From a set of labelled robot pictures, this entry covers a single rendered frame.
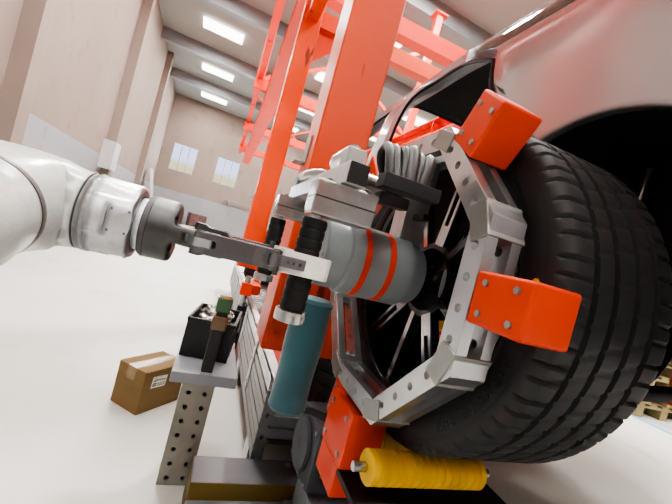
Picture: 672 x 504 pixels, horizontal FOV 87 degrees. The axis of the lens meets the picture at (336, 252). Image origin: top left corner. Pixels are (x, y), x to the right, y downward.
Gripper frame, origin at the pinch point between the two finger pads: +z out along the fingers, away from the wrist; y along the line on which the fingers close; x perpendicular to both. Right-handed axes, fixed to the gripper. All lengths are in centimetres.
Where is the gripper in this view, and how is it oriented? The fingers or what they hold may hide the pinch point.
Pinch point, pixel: (301, 263)
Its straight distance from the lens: 49.4
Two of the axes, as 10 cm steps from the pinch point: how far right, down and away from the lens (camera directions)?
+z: 9.2, 2.4, 3.2
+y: 3.1, 0.9, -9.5
